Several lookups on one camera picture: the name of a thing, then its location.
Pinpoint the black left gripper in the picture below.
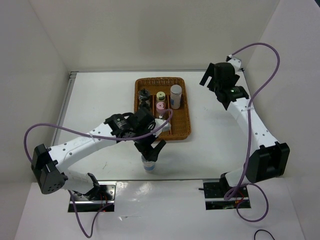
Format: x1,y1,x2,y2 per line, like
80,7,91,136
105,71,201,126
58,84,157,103
131,124,166,161

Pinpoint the silver-capped blue-label jar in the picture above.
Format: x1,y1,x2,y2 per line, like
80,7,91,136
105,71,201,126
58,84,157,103
170,84,182,110
141,155,156,173

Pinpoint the pink-capped spice jar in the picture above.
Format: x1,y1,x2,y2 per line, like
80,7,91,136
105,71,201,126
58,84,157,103
155,102,166,119

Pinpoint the yellow-capped spice jar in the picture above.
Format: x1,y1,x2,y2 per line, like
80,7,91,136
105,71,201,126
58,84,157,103
156,91,166,102

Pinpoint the black-capped spice jar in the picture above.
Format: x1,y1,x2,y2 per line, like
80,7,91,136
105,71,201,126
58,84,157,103
138,88,151,105
139,101,151,112

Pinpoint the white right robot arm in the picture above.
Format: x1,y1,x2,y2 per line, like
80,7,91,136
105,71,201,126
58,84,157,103
200,60,290,197

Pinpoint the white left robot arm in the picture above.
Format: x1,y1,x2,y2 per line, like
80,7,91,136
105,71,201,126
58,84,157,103
31,107,171,200

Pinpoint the brown wicker basket tray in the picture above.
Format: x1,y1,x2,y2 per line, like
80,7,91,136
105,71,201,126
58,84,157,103
133,76,193,142

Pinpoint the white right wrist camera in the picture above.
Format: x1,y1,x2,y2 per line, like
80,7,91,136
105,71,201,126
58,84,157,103
226,54,242,72

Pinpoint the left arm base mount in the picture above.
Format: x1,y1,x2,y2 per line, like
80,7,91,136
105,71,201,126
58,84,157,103
72,181,117,213

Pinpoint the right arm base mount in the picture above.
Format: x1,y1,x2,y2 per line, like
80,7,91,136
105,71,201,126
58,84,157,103
198,179,252,211

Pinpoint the black cable loop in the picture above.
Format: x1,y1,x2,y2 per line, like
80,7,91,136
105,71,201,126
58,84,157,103
254,229,276,240

